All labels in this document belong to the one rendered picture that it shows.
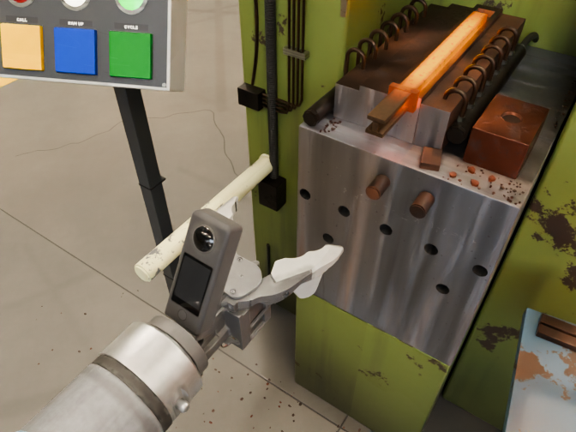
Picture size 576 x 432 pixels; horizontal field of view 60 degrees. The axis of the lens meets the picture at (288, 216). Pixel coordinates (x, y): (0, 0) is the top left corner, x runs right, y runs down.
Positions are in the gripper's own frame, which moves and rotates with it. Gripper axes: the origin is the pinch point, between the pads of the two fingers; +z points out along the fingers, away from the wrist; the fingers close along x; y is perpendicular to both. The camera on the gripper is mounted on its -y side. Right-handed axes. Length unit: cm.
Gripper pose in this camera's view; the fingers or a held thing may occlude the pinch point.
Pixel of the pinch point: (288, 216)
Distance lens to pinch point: 58.0
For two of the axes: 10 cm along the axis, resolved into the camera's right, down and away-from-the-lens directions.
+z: 5.6, -5.7, 6.0
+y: 0.0, 7.2, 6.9
